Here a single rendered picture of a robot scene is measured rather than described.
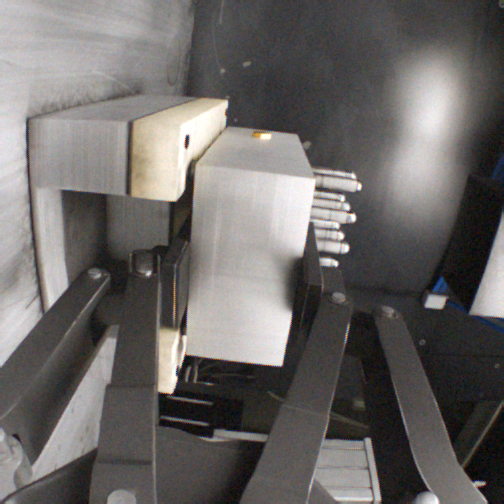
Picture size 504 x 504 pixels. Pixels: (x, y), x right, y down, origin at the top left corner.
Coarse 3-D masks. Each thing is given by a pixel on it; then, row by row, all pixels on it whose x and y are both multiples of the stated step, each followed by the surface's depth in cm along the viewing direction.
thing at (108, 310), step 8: (152, 248) 18; (160, 248) 19; (168, 248) 19; (160, 256) 18; (160, 264) 17; (160, 272) 17; (112, 280) 15; (120, 280) 16; (160, 280) 16; (112, 288) 15; (120, 288) 15; (160, 288) 16; (104, 296) 15; (112, 296) 15; (120, 296) 15; (160, 296) 16; (104, 304) 15; (112, 304) 15; (120, 304) 15; (160, 304) 16; (96, 312) 15; (104, 312) 15; (112, 312) 15; (120, 312) 15; (160, 312) 16; (96, 320) 15; (104, 320) 15; (112, 320) 15
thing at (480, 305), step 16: (480, 176) 28; (464, 192) 28; (480, 192) 28; (496, 192) 23; (464, 208) 28; (480, 208) 28; (496, 208) 28; (464, 224) 29; (480, 224) 29; (496, 224) 29; (464, 240) 29; (480, 240) 29; (496, 240) 23; (448, 256) 30; (464, 256) 30; (480, 256) 30; (496, 256) 24; (448, 272) 31; (464, 272) 31; (480, 272) 30; (496, 272) 24; (464, 288) 28; (480, 288) 25; (496, 288) 25; (464, 304) 26; (480, 304) 25; (496, 304) 25
